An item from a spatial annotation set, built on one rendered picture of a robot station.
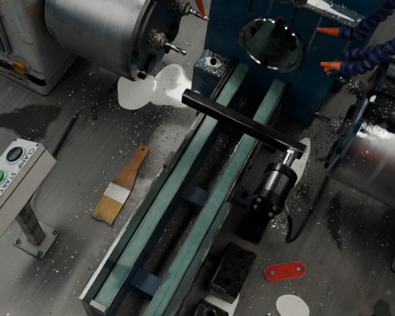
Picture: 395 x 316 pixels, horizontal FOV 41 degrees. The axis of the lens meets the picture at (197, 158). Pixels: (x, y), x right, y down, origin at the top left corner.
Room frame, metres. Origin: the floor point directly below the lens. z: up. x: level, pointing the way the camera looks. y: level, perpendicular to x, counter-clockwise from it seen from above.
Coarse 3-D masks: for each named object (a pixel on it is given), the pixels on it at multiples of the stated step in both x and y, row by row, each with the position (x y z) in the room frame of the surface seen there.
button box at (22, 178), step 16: (16, 144) 0.39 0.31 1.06; (32, 144) 0.38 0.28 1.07; (0, 160) 0.35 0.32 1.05; (16, 160) 0.35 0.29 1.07; (32, 160) 0.35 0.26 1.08; (48, 160) 0.37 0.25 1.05; (16, 176) 0.32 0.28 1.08; (32, 176) 0.33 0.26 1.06; (0, 192) 0.29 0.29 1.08; (16, 192) 0.30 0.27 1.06; (32, 192) 0.31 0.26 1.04; (0, 208) 0.27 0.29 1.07; (16, 208) 0.28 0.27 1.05; (0, 224) 0.24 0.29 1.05
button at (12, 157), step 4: (16, 148) 0.37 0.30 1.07; (20, 148) 0.37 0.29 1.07; (8, 152) 0.36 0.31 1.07; (12, 152) 0.36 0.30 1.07; (16, 152) 0.36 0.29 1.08; (20, 152) 0.36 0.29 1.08; (8, 156) 0.36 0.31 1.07; (12, 156) 0.36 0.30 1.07; (16, 156) 0.36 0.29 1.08; (20, 156) 0.36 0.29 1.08; (8, 160) 0.35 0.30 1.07; (12, 160) 0.35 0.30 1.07
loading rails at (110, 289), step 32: (224, 96) 0.66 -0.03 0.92; (192, 128) 0.56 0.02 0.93; (224, 128) 0.64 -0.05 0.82; (192, 160) 0.49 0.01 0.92; (160, 192) 0.41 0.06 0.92; (192, 192) 0.45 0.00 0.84; (224, 192) 0.44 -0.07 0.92; (128, 224) 0.33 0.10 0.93; (160, 224) 0.36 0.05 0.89; (224, 224) 0.40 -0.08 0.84; (128, 256) 0.27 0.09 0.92; (192, 256) 0.30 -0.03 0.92; (96, 288) 0.20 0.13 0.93; (128, 288) 0.24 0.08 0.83; (160, 288) 0.23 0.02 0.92
